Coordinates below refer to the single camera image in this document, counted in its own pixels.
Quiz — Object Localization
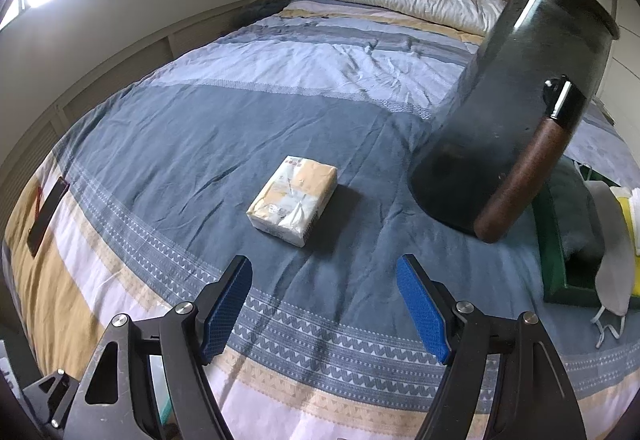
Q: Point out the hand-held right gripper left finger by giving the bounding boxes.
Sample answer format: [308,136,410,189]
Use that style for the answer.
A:
[62,254,254,440]

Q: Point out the yellow cloth with white cuff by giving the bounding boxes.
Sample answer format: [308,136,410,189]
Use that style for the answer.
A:
[610,185,640,298]

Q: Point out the dark glass jar brown handle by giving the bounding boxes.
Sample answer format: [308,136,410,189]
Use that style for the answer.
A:
[407,0,621,243]

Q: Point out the dark flat rectangular object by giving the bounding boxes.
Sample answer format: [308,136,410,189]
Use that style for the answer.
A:
[26,176,71,257]

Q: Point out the white wardrobe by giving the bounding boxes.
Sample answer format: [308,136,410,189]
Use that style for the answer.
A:
[612,0,640,116]

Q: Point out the tissue packet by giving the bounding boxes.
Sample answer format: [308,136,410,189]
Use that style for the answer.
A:
[246,155,338,248]

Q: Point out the green tray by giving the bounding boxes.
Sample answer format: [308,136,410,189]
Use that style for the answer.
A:
[531,165,640,311]

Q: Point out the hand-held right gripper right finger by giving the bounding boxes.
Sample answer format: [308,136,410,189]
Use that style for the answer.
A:
[395,254,588,440]

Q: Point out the grey face mask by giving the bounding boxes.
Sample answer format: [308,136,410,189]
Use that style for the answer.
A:
[582,177,638,348]

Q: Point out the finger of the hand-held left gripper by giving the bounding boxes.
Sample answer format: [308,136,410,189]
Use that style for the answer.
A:
[20,367,81,431]

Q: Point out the striped blue bed cover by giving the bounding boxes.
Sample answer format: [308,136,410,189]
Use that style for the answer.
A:
[0,0,640,440]

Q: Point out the grey quilted cloth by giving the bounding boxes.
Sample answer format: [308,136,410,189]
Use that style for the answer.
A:
[547,157,608,263]

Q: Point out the beige low wall cabinet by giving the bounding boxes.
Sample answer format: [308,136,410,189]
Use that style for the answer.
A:
[0,0,251,231]

